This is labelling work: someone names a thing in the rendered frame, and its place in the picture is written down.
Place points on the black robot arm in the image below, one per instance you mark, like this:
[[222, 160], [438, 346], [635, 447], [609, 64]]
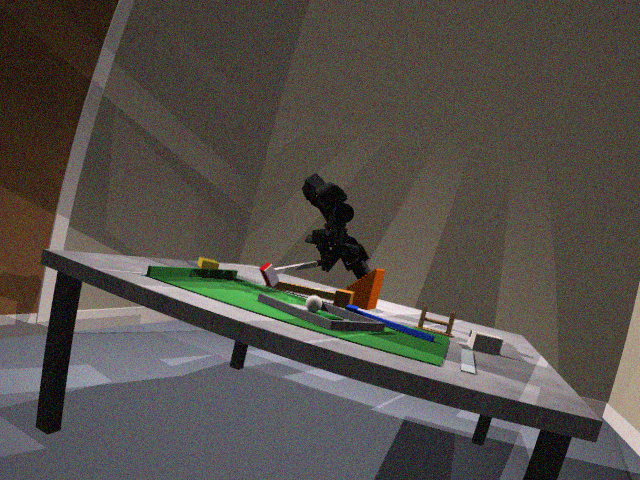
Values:
[[326, 197]]

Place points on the blue flat bar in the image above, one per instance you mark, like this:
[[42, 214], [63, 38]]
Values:
[[391, 324]]

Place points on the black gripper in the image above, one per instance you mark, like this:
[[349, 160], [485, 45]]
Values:
[[337, 250]]

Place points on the white golf ball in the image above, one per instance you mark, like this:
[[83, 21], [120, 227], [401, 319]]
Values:
[[313, 303]]

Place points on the green flat mat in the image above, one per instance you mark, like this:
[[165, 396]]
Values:
[[244, 295]]

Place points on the yellow box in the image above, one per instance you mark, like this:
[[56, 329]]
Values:
[[207, 263]]

